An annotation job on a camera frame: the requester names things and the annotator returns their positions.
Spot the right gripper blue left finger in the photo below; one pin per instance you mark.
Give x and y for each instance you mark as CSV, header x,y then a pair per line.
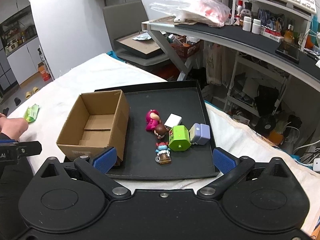
x,y
94,170

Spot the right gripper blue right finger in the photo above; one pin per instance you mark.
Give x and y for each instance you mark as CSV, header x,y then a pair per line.
x,y
233,170

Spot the purple beige small box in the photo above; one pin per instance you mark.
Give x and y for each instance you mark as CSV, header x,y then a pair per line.
x,y
199,134

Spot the brown cardboard box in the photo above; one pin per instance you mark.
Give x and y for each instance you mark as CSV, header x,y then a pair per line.
x,y
96,121

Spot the green hexagonal toy box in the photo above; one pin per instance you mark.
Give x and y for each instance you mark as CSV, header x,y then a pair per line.
x,y
179,139

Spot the blue red small figurine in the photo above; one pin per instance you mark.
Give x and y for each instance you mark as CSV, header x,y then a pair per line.
x,y
163,153

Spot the white power adapter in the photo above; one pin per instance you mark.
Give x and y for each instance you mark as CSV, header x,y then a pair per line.
x,y
173,120

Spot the brown-haired doll figurine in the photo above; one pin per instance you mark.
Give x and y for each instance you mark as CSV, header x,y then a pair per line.
x,y
160,131

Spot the pink bear figurine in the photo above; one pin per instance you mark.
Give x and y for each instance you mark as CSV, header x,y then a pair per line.
x,y
152,120

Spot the person's left hand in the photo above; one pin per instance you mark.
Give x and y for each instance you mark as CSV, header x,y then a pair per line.
x,y
12,128

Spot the green tissue pack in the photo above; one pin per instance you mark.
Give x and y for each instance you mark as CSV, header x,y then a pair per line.
x,y
31,113

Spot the yellow slipper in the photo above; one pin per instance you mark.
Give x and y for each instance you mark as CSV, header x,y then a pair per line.
x,y
28,95
35,89

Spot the black shallow tray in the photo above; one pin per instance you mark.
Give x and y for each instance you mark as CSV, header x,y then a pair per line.
x,y
182,98

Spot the orange box on floor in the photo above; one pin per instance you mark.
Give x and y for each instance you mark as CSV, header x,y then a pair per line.
x,y
43,71

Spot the red plastic basket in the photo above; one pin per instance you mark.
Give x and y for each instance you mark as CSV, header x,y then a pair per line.
x,y
186,49

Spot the grey curved desk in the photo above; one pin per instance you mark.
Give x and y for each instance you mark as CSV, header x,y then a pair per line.
x,y
234,37

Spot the black framed board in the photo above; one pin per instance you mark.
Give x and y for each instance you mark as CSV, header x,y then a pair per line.
x,y
139,44

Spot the white pill bottle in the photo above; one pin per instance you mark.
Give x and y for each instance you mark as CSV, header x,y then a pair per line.
x,y
247,23
256,25

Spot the grey chair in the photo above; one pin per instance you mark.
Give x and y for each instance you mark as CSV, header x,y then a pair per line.
x,y
123,20

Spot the clear plastic bag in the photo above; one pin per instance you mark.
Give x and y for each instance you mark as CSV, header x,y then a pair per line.
x,y
210,12

